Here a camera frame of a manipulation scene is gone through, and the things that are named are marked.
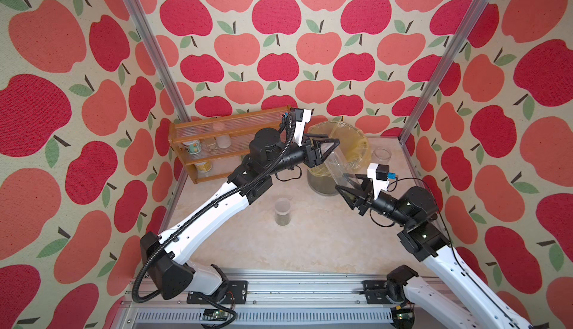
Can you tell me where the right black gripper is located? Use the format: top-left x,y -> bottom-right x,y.
337,172 -> 409,231

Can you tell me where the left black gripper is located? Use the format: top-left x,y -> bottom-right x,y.
264,131 -> 340,176

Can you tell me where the ribbed glass jar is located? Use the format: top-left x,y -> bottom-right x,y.
372,147 -> 392,166

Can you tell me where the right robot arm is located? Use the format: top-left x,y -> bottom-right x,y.
336,174 -> 532,328

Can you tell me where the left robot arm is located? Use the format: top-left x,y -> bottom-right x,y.
131,127 -> 340,303

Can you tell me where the metal mesh trash bin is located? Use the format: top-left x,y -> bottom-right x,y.
307,169 -> 338,196

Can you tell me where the yellow plastic bin liner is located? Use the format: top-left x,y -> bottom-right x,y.
305,121 -> 372,177

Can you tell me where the short clear plastic jar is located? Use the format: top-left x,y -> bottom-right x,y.
275,198 -> 291,226

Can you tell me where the white pink bottle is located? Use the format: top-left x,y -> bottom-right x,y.
213,122 -> 232,149

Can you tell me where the yellow small can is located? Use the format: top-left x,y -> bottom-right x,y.
194,161 -> 213,174

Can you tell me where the green white cup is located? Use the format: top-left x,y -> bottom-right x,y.
182,140 -> 202,155

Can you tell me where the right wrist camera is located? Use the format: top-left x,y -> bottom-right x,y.
366,163 -> 397,199

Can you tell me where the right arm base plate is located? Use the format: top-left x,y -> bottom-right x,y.
359,281 -> 407,305

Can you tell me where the aluminium frame rail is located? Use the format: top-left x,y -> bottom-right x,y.
111,269 -> 498,329

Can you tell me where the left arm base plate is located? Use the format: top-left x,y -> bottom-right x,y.
187,281 -> 249,305

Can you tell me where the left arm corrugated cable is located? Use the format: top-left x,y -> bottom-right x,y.
131,112 -> 298,304

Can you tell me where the right aluminium corner post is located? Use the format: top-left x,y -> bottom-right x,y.
398,0 -> 490,148

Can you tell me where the aluminium corner post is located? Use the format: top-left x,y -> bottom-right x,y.
123,0 -> 191,122
398,0 -> 490,148

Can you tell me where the left aluminium corner post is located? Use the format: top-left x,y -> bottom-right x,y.
123,0 -> 191,122

